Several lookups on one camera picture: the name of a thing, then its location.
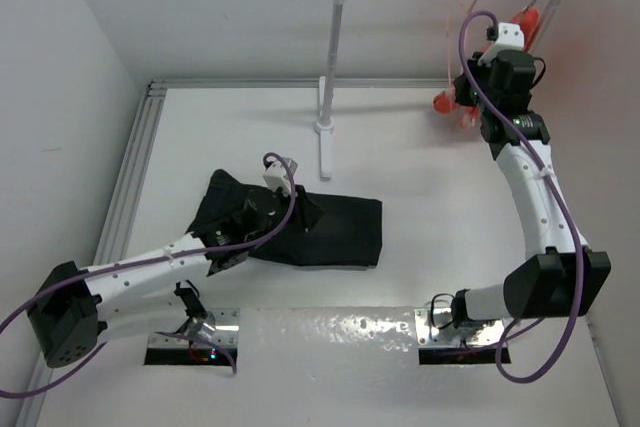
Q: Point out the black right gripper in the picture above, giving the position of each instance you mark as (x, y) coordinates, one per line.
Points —
(462, 91)

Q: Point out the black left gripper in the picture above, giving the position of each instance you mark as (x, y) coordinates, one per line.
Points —
(306, 212)

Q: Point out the black trousers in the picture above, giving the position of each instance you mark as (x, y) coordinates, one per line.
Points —
(349, 233)

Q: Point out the pink wire hanger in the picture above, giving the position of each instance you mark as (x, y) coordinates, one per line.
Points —
(457, 47)

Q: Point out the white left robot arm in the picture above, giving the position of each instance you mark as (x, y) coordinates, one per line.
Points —
(75, 309)

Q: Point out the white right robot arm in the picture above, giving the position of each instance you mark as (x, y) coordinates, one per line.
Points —
(560, 269)

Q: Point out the red white patterned garment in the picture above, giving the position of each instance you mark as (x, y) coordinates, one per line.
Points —
(444, 102)

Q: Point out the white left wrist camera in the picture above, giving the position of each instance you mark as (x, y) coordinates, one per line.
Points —
(275, 175)

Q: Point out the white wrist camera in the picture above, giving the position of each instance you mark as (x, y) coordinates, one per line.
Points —
(275, 175)
(503, 36)

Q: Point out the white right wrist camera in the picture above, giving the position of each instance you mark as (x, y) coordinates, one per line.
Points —
(503, 36)

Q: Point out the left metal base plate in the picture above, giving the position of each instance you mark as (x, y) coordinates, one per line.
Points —
(220, 326)

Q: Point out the metal base plate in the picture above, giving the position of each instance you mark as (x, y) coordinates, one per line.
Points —
(431, 332)
(220, 326)

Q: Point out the aluminium table edge rail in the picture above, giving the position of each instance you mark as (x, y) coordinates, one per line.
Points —
(323, 354)

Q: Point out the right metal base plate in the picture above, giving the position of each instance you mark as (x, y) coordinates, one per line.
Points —
(431, 332)

